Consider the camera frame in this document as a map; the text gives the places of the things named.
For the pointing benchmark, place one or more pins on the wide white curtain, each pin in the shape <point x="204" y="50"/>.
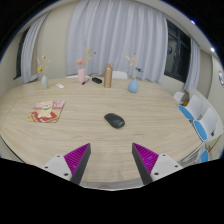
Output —
<point x="116" y="33"/>

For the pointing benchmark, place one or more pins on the narrow white curtain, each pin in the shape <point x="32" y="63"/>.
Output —
<point x="192" y="66"/>
<point x="31" y="56"/>

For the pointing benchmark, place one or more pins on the white and blue chairs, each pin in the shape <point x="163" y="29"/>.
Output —
<point x="206" y="125"/>

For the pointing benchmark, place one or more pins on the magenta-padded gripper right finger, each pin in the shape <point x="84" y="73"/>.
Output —
<point x="146" y="159"/>

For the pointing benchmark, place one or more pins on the dark marker pen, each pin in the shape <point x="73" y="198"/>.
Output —
<point x="86" y="81"/>

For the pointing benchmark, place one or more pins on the small black box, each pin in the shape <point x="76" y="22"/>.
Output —
<point x="97" y="80"/>

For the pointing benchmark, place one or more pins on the white chair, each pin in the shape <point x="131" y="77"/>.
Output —
<point x="120" y="75"/>
<point x="71" y="76"/>

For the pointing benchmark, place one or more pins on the black computer mouse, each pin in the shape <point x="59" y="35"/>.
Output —
<point x="114" y="120"/>

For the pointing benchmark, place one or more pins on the pink vase with orange flowers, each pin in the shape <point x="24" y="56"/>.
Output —
<point x="81" y="76"/>

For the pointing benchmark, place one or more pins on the tan metal drink bottle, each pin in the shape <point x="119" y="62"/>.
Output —
<point x="108" y="76"/>

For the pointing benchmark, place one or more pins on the pink cartoon print mouse pad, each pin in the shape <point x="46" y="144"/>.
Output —
<point x="46" y="111"/>

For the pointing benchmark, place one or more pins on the white remote control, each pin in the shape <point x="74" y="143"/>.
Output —
<point x="59" y="85"/>

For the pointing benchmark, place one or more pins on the dark window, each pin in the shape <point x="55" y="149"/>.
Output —
<point x="19" y="56"/>
<point x="176" y="53"/>

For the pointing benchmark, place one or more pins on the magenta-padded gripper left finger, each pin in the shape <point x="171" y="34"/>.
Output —
<point x="77" y="159"/>

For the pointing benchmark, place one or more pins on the blue vase with dried flowers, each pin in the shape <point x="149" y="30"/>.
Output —
<point x="133" y="86"/>

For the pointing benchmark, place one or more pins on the green vase with yellow flowers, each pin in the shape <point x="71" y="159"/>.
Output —
<point x="44" y="82"/>

